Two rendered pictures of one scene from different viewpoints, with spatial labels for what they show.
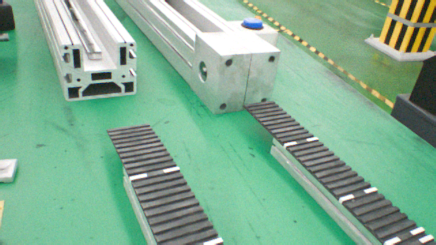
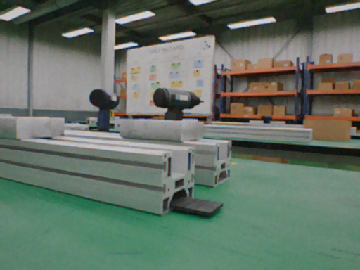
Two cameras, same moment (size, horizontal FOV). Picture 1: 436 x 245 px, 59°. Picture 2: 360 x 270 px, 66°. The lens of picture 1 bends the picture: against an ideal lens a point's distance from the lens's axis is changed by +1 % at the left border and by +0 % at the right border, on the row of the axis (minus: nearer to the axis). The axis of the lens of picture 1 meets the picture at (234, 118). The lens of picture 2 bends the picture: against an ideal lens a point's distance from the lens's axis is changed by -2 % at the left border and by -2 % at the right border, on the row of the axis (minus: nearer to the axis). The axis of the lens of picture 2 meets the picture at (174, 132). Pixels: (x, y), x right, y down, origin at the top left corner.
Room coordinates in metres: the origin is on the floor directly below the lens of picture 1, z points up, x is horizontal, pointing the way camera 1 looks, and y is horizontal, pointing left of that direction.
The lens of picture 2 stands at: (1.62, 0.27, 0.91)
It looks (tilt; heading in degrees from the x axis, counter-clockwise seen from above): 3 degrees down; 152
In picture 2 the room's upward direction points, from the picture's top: 2 degrees clockwise
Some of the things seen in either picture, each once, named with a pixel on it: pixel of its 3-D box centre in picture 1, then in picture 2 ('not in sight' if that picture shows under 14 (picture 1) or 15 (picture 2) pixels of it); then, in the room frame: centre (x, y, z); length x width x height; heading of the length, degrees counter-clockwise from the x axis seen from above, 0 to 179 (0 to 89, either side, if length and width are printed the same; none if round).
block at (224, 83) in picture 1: (240, 69); not in sight; (0.56, 0.00, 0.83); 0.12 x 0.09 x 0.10; 123
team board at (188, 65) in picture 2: not in sight; (165, 113); (-1.96, 2.03, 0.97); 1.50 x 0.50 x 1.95; 26
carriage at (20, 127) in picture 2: not in sight; (19, 132); (0.93, 0.25, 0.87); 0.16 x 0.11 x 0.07; 33
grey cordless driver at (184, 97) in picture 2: not in sight; (181, 125); (0.86, 0.70, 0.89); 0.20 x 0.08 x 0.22; 105
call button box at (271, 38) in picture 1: (246, 40); not in sight; (0.76, 0.00, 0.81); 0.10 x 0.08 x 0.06; 123
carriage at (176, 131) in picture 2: not in sight; (162, 135); (1.04, 0.55, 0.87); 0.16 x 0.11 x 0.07; 33
